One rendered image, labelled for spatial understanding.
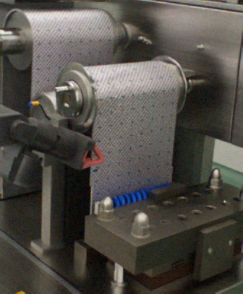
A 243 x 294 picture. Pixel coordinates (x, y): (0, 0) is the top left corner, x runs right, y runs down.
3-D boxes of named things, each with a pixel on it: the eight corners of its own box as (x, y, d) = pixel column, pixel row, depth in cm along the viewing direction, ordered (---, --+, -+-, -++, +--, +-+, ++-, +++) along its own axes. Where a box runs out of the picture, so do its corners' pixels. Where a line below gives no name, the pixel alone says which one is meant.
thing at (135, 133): (89, 186, 124) (93, 100, 119) (170, 166, 139) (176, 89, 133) (90, 186, 124) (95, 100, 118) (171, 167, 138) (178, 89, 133)
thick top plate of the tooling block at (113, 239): (84, 242, 121) (84, 215, 120) (214, 201, 146) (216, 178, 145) (134, 275, 110) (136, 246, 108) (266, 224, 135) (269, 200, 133)
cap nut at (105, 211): (92, 216, 120) (94, 196, 118) (107, 212, 122) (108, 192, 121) (104, 222, 117) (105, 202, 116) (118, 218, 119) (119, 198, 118)
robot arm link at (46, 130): (37, 119, 107) (21, 113, 112) (22, 154, 107) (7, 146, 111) (64, 131, 112) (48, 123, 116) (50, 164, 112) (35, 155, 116)
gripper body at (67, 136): (83, 172, 115) (54, 162, 110) (54, 157, 122) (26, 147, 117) (95, 141, 115) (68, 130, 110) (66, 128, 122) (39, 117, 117)
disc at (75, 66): (77, 147, 125) (47, 94, 131) (78, 147, 125) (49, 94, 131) (105, 102, 115) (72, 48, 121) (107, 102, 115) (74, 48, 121)
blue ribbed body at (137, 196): (95, 213, 126) (95, 198, 125) (167, 193, 139) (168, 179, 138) (105, 219, 124) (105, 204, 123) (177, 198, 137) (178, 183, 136)
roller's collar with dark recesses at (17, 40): (-11, 53, 139) (-11, 26, 137) (11, 52, 143) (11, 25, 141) (2, 58, 134) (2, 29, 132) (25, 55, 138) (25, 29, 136)
